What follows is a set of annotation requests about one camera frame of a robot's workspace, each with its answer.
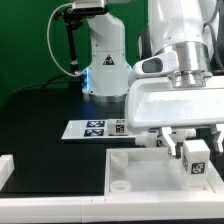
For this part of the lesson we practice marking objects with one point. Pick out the black camera stand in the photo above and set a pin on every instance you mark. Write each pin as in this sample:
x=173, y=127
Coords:
x=72, y=23

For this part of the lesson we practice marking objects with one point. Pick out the white U-shaped obstacle fence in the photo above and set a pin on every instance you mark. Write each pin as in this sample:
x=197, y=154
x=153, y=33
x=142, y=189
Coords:
x=192, y=205

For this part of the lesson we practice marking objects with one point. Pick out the silver camera on stand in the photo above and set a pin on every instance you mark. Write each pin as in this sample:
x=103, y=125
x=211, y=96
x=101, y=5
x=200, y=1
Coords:
x=89, y=6

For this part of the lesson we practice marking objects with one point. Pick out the white square tabletop panel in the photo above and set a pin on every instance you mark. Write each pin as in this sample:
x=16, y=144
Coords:
x=140, y=171

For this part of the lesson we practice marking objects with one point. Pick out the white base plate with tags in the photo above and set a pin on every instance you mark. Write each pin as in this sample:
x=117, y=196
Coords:
x=89, y=129

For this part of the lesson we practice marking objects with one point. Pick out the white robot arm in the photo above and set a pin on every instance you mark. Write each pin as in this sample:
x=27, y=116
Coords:
x=187, y=27

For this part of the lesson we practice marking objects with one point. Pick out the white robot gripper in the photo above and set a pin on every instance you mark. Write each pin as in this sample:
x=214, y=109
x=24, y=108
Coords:
x=153, y=102

